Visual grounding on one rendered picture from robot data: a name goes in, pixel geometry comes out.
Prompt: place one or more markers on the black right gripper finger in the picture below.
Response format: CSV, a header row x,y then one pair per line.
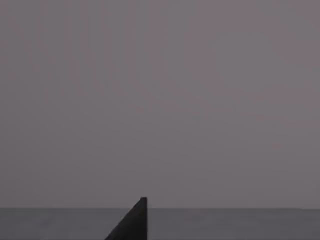
x,y
135,225

